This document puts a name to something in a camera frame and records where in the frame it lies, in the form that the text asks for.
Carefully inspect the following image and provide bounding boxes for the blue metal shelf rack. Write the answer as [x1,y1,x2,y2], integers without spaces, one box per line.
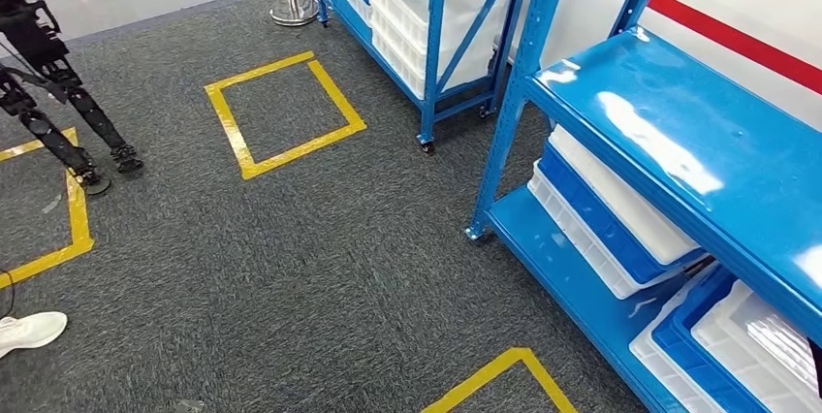
[464,0,822,413]
[306,0,535,156]

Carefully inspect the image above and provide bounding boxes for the stacked white plastic crates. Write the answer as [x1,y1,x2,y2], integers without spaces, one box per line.
[365,0,509,102]

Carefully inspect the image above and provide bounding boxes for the red barrier belt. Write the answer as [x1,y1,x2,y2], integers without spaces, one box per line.
[570,0,822,97]

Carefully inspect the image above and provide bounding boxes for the black humanoid robot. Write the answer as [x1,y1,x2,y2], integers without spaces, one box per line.
[0,0,146,198]

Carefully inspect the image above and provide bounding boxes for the person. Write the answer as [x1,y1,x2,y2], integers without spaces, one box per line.
[0,310,70,361]

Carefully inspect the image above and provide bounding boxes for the black floor cable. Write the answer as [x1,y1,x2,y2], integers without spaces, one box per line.
[0,267,16,323]

